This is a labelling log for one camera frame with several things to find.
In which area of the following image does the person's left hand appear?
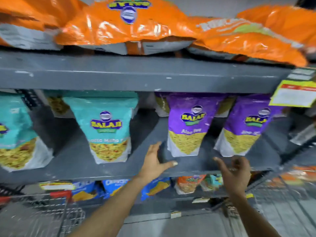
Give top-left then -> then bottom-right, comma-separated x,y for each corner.
137,141 -> 179,185

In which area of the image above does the person's right hand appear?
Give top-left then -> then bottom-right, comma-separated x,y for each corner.
213,155 -> 252,198

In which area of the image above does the person's right forearm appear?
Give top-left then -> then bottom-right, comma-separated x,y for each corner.
228,192 -> 282,237

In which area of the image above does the person's left forearm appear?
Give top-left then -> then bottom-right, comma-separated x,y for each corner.
66,177 -> 149,237

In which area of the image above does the small teal snack packet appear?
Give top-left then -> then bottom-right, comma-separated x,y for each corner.
200,174 -> 224,192

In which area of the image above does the small orange snack packet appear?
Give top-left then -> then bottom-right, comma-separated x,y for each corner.
174,175 -> 207,195

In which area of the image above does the blue chips packet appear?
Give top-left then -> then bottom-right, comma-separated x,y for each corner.
141,177 -> 171,202
102,179 -> 130,197
71,181 -> 100,202

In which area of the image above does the grey metal shelf rack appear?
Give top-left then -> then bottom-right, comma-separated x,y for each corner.
0,48 -> 316,220

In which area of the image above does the yellow red price label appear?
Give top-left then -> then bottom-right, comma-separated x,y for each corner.
269,80 -> 316,108

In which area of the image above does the yellow shelf label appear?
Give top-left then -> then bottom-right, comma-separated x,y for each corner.
39,181 -> 76,191

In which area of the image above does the grey shelf label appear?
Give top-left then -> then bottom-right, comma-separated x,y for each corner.
286,68 -> 316,82

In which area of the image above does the orange snack packet blue logo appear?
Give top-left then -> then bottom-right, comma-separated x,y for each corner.
55,0 -> 199,56

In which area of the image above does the wire basket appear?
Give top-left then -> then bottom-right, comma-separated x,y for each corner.
212,164 -> 316,237

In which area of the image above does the wire shopping cart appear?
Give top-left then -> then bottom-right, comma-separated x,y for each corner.
0,191 -> 86,237

